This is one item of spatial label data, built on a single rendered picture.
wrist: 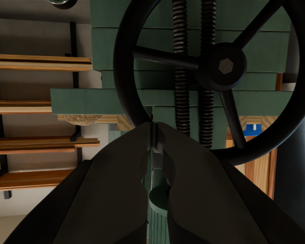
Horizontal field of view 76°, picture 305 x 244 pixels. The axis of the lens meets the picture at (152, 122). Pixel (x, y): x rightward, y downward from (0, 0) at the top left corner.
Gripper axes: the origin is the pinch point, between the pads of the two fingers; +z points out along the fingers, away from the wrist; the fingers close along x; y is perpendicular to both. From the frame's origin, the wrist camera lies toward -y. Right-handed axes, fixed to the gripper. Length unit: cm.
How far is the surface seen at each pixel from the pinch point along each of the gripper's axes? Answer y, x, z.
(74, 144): 139, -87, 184
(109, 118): 24, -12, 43
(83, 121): 17.4, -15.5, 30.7
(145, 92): 6.7, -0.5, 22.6
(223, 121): 11.5, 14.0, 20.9
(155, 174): 48, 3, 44
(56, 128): 143, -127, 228
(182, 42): -1.8, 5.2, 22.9
